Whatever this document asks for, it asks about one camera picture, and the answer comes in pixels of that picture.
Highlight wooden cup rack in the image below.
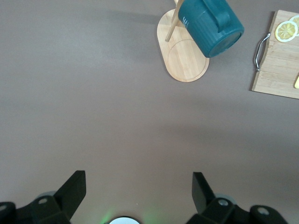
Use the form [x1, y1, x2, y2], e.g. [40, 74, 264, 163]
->
[156, 0, 210, 83]

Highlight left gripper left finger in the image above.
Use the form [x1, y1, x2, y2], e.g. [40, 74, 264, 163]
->
[0, 170, 86, 224]

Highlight wooden cutting board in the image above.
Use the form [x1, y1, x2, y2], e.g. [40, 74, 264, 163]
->
[251, 9, 299, 100]

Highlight teal cup yellow inside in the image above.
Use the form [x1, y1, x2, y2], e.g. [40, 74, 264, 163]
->
[177, 0, 245, 58]

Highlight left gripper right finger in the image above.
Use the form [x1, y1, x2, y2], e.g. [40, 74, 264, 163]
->
[187, 172, 287, 224]

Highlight brown table mat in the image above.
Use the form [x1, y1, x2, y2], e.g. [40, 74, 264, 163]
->
[0, 0, 299, 224]

